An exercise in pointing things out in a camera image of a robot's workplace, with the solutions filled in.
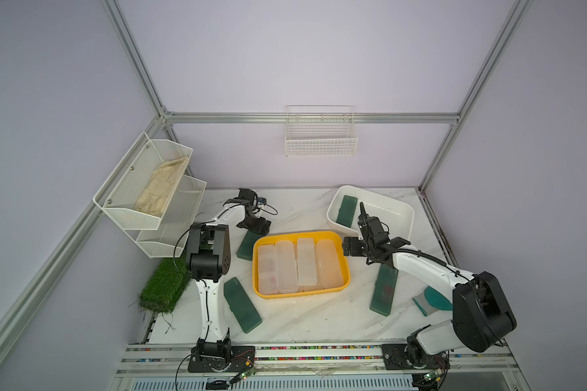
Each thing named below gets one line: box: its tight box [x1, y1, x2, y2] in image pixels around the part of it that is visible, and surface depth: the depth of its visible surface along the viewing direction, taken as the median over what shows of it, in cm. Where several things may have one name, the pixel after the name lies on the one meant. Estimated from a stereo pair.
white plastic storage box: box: [326, 184, 415, 242], surface depth 113 cm
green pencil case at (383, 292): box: [369, 263, 399, 317], surface depth 86 cm
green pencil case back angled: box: [236, 229, 264, 261], surface depth 98 cm
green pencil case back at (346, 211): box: [335, 194, 358, 229], surface depth 113 cm
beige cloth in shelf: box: [133, 156, 190, 216], surface depth 81 cm
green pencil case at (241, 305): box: [223, 276, 263, 334], surface depth 85 cm
